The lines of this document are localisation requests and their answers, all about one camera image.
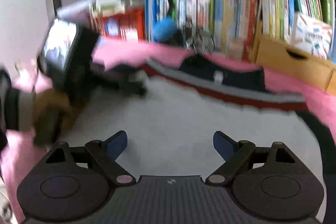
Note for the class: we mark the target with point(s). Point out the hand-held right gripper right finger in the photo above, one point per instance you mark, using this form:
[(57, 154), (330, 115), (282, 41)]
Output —
[(223, 145)]

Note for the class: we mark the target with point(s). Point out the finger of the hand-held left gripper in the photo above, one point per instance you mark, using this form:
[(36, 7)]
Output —
[(126, 82)]

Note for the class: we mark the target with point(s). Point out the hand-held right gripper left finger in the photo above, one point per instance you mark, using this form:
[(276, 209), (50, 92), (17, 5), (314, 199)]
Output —
[(116, 145)]

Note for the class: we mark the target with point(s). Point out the navy jacket white lining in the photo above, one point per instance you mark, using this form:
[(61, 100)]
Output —
[(170, 108)]

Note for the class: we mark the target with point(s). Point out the person's left hand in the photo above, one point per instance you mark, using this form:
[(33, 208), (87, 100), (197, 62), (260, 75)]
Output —
[(52, 113)]

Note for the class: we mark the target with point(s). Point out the pink blanket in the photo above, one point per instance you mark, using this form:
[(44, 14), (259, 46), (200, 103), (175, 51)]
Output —
[(126, 52)]

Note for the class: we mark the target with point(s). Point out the red plastic crate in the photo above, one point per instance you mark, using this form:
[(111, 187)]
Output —
[(126, 27)]

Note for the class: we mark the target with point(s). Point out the blue plush ball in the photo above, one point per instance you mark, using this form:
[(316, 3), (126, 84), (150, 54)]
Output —
[(164, 29)]

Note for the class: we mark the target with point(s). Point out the cluster of metal trinkets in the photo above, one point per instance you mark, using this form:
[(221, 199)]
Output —
[(200, 40)]

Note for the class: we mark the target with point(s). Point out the wooden drawer box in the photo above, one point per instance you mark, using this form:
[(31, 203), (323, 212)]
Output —
[(288, 64)]

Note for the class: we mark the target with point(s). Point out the row of shelved books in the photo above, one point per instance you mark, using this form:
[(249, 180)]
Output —
[(223, 16)]

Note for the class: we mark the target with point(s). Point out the white cardboard box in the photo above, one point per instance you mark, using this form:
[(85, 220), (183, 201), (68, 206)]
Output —
[(312, 35)]

